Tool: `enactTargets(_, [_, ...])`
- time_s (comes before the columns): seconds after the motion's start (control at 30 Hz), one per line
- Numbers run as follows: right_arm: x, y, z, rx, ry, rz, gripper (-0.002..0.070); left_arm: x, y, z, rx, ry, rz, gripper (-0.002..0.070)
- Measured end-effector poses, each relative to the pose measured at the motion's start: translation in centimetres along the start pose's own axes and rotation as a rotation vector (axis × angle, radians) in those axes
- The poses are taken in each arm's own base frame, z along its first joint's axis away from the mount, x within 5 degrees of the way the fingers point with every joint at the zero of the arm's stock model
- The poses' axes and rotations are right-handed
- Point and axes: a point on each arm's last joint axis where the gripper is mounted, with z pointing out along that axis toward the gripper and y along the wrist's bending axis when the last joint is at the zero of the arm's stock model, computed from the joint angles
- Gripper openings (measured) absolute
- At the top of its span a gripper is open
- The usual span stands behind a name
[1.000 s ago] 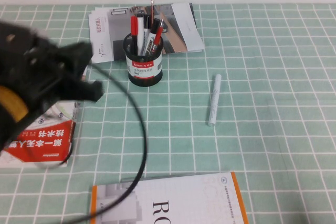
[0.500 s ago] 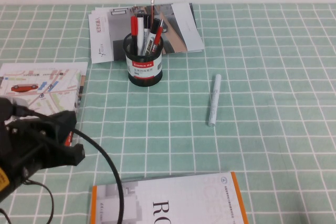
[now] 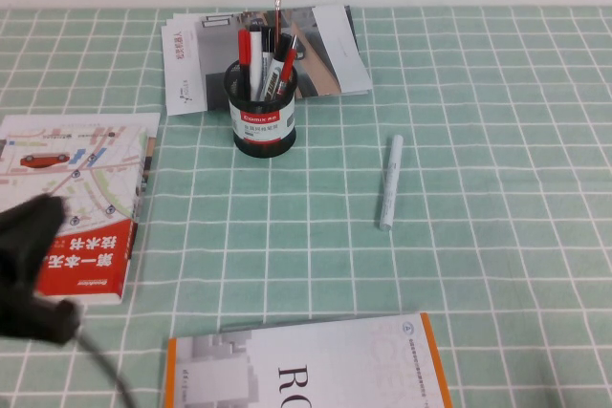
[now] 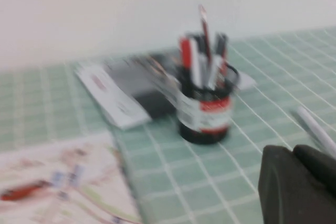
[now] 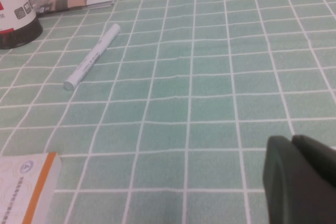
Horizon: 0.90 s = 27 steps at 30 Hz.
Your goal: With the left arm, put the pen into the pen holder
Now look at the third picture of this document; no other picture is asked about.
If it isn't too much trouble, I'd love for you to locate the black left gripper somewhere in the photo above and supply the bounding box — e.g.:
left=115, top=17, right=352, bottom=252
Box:
left=0, top=193, right=68, bottom=307

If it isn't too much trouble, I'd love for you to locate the white marker with black cap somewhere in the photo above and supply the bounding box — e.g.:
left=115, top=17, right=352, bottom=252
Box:
left=262, top=33, right=294, bottom=100

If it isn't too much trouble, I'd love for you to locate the black mesh pen holder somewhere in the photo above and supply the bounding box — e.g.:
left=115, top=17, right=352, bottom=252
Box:
left=224, top=57, right=299, bottom=157

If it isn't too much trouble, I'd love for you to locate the red-capped marker pen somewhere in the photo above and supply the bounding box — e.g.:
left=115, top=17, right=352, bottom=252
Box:
left=237, top=28, right=252, bottom=99

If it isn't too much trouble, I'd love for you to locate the white pen with black tip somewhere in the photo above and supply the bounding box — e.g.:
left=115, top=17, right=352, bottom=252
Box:
left=249, top=25, right=264, bottom=99

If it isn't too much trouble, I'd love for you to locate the black-capped pen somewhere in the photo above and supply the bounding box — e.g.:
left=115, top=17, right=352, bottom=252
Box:
left=261, top=27, right=277, bottom=68

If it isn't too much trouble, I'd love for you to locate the red gel pen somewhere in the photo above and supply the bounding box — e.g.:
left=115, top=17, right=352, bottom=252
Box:
left=278, top=34, right=299, bottom=95

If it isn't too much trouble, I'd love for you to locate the all-white marker pen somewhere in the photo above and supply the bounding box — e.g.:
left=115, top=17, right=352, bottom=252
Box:
left=378, top=134, right=404, bottom=232

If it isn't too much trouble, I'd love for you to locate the red book with map cover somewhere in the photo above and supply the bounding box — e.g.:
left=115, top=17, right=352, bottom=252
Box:
left=0, top=112, right=162, bottom=307

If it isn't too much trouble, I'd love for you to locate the white leaflet with red text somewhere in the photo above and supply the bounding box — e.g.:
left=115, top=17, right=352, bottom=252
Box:
left=160, top=15, right=210, bottom=118

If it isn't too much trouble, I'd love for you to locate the white book with orange border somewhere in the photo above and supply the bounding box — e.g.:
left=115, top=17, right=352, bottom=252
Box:
left=161, top=311, right=453, bottom=408

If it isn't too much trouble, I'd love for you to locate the brochure with grey photo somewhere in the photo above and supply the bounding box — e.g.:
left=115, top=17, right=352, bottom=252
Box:
left=166, top=5, right=374, bottom=103

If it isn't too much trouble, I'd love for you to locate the long black camera cable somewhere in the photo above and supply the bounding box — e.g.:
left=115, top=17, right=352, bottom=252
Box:
left=76, top=329, right=141, bottom=408

